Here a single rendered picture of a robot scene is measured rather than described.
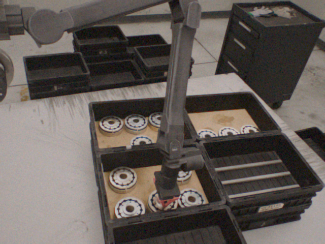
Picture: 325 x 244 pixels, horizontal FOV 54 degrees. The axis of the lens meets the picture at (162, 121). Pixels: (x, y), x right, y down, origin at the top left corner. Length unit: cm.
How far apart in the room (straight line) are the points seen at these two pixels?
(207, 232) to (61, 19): 80
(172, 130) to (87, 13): 39
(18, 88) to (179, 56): 241
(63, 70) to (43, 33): 167
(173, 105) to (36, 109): 100
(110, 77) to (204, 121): 122
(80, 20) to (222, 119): 95
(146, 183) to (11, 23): 72
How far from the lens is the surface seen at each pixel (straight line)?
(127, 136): 140
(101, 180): 111
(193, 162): 99
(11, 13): 83
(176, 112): 93
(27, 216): 134
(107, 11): 86
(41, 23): 81
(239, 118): 163
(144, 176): 126
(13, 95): 311
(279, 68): 290
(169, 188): 103
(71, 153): 152
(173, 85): 92
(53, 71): 246
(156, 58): 267
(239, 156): 143
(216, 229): 118
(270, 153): 150
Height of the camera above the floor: 180
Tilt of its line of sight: 40 degrees down
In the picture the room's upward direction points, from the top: 9 degrees clockwise
